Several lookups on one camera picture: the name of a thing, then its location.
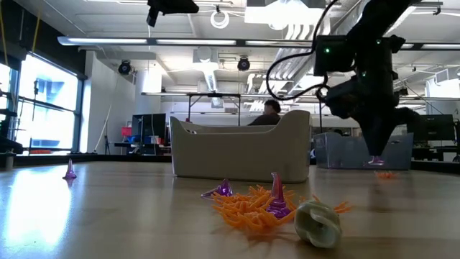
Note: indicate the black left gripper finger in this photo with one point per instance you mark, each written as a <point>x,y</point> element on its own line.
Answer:
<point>153,14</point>
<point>179,6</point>

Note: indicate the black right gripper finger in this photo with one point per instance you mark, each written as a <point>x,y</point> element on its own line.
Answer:
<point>368,131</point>
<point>386,124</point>

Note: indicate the dark translucent plastic bin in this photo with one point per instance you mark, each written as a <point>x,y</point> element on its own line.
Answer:
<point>345,154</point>

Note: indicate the white plastic bin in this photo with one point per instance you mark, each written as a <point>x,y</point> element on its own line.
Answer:
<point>244,154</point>

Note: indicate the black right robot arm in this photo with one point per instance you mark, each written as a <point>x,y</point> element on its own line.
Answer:
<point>381,14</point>

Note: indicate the black computer monitor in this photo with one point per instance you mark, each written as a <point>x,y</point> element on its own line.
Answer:
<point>151,126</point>
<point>436,127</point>

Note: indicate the dark background desk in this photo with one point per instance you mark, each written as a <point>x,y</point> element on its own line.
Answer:
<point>431,153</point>

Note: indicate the black overhead crossbar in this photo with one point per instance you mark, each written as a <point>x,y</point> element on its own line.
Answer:
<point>240,43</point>

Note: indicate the person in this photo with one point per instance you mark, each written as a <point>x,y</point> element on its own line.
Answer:
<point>269,116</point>

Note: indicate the small pale plastic skull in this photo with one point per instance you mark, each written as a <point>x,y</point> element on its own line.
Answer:
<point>316,224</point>

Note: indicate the red box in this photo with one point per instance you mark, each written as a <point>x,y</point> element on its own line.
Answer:
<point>126,131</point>

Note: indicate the white leaning pole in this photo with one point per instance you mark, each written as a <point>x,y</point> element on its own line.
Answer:
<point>103,127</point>

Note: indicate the black chair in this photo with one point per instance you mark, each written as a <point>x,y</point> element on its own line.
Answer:
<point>10,144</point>

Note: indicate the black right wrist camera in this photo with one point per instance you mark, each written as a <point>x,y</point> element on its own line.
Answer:
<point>341,99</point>

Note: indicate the black overhead camera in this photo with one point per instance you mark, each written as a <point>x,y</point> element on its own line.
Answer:
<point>243,64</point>
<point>124,67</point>

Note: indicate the black frame background table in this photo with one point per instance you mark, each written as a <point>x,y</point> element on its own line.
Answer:
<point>215,95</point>

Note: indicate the black aluminium table frame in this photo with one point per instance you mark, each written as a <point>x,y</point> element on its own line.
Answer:
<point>108,158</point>

